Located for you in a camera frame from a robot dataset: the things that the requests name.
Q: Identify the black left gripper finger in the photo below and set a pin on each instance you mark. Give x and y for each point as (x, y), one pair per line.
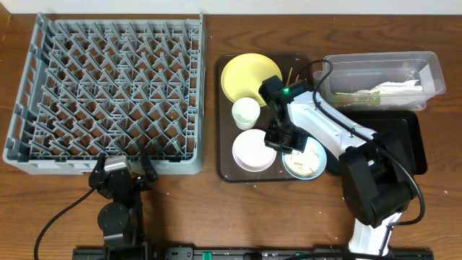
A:
(97, 176)
(146, 165)

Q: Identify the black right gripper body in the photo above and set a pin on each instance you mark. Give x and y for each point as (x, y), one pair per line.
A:
(284, 138)

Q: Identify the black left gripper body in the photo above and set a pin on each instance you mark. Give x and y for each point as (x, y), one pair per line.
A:
(123, 181)

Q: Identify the rice food leftovers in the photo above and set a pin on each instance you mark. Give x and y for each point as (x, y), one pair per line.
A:
(303, 164)

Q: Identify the light blue plastic bowl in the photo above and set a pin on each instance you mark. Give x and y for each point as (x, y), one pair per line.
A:
(319, 149)

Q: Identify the pale green plastic cup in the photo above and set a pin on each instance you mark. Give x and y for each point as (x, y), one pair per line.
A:
(245, 112)

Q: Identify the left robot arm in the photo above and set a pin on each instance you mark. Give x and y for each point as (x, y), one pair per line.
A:
(122, 220)

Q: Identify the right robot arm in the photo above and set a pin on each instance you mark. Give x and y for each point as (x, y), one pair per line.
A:
(375, 173)

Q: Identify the black waste tray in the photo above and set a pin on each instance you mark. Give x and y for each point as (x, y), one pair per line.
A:
(404, 126)

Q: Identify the clear plastic waste bin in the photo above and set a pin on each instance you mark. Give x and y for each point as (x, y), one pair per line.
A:
(348, 73)

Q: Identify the dark brown serving tray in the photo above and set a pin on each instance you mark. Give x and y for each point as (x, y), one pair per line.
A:
(227, 130)

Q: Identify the green printed wrapper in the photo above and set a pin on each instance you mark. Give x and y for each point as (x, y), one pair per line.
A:
(348, 99)

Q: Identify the yellow plastic plate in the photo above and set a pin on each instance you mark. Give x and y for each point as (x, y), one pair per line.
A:
(243, 75)

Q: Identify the grey plastic dish rack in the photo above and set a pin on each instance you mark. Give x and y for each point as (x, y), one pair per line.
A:
(117, 87)

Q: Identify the white crumpled paper napkin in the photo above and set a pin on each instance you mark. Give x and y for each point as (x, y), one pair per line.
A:
(393, 93)

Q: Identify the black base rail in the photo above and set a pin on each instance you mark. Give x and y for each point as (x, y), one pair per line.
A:
(191, 253)

